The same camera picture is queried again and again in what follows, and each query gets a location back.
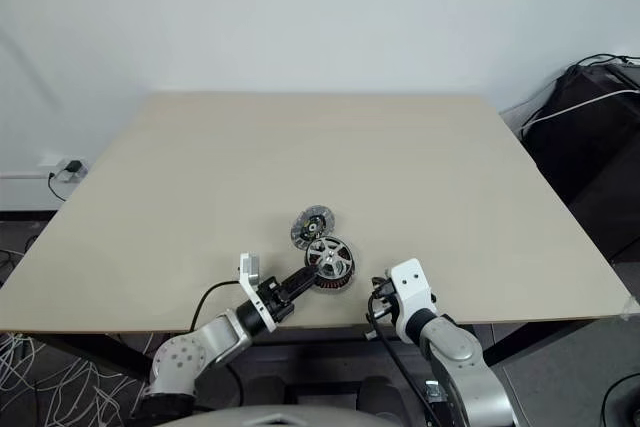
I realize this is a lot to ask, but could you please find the black metal table frame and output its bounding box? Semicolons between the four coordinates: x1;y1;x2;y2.
29;317;626;389

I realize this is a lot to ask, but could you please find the white cable on bag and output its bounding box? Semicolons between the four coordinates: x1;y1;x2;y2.
526;87;640;129

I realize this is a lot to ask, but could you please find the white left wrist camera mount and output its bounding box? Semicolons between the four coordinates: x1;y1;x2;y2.
237;252;279;334

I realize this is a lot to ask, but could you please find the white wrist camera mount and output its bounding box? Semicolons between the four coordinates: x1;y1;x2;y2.
237;252;279;334
389;258;437;329

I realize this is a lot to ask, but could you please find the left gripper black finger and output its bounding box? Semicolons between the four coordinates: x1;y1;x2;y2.
290;277;322;301
285;266;319;288

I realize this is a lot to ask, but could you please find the black equipment with cables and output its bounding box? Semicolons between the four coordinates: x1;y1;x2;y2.
518;53;640;262

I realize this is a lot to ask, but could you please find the grey round motor housing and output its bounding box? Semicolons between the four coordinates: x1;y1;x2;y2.
289;203;338;250

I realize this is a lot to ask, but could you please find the grey robot torso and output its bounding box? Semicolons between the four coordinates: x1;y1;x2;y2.
169;405;387;427

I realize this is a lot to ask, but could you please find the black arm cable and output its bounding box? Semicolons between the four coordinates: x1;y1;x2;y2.
191;279;242;332
366;291;451;427

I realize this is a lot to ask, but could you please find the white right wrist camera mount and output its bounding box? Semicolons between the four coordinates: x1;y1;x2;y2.
389;258;437;329

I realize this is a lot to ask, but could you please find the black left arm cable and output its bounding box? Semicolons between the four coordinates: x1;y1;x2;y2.
191;279;242;332

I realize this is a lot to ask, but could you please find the silver spoked motor rotor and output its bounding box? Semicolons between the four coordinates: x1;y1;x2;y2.
303;235;359;295

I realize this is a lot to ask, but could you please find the black power plug with cable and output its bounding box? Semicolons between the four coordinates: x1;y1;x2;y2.
47;160;84;201

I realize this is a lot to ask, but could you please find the black floor cable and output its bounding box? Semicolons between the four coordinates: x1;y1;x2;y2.
601;371;640;421

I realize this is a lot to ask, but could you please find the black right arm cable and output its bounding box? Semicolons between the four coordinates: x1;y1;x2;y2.
366;291;451;427

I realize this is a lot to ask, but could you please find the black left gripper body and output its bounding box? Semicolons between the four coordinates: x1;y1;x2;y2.
256;275;301;323

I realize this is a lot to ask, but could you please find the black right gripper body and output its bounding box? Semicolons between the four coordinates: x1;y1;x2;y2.
368;275;402;322

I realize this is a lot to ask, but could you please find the white wall power outlet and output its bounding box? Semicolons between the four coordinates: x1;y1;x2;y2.
38;156;90;184

